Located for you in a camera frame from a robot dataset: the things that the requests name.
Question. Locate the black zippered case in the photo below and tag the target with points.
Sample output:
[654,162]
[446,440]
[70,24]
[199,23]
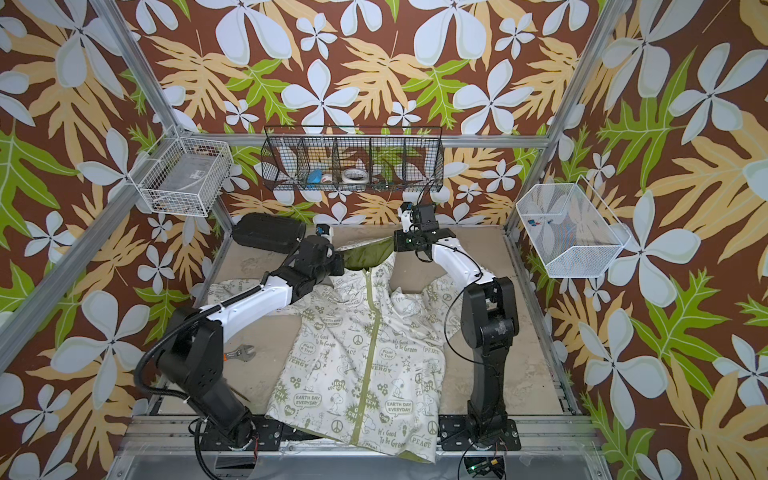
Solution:
[268,232]

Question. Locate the small green circuit board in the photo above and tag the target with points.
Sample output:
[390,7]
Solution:
[485,467]

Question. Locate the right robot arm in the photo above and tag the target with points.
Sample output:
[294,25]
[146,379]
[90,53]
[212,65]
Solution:
[489,322]

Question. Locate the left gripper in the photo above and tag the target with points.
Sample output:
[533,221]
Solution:
[336,258]

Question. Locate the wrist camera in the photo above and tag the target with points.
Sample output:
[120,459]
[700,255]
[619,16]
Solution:
[418,217]
[324,230]

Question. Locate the white mesh basket right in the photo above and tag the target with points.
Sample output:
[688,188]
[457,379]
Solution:
[572,229]

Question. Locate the white tape roll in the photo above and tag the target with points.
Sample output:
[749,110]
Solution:
[354,176]

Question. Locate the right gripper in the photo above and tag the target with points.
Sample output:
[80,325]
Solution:
[399,237]

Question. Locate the orange handled wrench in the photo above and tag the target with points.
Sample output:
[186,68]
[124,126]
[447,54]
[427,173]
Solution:
[243,352]

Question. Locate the blue object in basket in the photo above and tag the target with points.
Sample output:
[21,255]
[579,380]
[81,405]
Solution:
[315,177]

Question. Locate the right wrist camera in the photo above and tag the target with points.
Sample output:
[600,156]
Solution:
[418,217]

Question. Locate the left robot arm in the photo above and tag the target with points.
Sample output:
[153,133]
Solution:
[187,363]

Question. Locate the white green printed jacket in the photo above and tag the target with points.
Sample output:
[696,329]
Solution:
[368,362]

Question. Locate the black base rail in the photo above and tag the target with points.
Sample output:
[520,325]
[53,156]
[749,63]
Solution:
[455,433]

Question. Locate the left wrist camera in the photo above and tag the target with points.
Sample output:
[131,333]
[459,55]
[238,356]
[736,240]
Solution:
[324,230]

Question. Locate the white wire basket left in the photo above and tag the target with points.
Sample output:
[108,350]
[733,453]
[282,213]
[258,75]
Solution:
[183,176]

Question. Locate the black wire basket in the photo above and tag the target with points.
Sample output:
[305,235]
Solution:
[404,159]

